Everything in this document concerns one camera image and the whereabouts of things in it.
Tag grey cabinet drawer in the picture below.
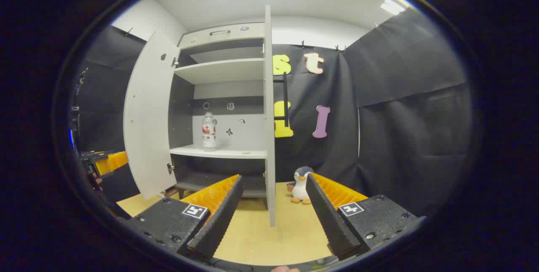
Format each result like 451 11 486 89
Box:
178 22 266 50

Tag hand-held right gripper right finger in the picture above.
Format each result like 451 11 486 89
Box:
305 173 426 261

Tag black backdrop cloth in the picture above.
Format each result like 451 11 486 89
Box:
69 7 474 218

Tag clear plastic bottle red label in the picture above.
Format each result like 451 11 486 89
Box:
202 112 218 151

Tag grey open cabinet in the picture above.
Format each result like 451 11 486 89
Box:
168 22 270 200

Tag small ceiling light panel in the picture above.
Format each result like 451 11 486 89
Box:
380 0 406 16

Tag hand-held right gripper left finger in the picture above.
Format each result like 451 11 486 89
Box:
126 174 245 261

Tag penguin plush toy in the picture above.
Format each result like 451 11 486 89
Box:
287 166 315 205

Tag grey cabinet door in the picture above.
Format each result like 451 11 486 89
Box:
123 30 181 200
263 5 291 227

